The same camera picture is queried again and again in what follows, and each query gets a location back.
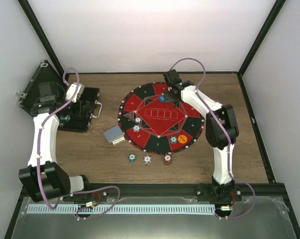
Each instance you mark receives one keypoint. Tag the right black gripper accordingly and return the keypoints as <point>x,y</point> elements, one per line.
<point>168,98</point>

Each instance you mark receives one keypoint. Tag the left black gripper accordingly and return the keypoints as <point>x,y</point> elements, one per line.
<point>86,113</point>

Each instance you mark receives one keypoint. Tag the blue small blind button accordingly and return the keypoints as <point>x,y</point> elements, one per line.
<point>161,98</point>

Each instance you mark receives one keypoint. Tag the green blue 50 chip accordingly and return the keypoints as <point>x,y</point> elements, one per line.
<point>138,120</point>

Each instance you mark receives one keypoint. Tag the orange big blind button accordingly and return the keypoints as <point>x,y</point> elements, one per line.
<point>182,139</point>

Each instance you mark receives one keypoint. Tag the blue orange 10 chip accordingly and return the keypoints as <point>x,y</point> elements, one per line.
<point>136,128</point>

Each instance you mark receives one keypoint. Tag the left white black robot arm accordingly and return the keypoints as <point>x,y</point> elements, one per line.
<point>54,106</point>

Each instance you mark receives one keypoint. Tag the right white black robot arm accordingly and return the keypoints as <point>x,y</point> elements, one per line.
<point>221,129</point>

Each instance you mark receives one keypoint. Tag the chips inside case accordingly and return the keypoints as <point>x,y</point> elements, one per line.
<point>64,119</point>

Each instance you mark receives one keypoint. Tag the round red black poker mat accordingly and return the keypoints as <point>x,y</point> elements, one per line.
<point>160,120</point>

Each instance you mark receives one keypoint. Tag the blue backed card deck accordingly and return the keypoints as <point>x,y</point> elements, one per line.
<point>114,135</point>

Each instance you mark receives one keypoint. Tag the black poker case lid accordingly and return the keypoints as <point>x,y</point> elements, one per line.
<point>45,73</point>

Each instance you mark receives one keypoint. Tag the green blue chip stack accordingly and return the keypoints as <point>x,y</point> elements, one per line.
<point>132,157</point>

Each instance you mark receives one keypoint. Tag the chrome case handle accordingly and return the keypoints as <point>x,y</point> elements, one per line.
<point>100,107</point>

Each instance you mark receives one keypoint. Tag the black front mounting rail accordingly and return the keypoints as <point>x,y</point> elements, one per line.
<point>203,192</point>

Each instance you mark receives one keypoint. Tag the light blue slotted rail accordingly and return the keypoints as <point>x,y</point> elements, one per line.
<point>186,209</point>

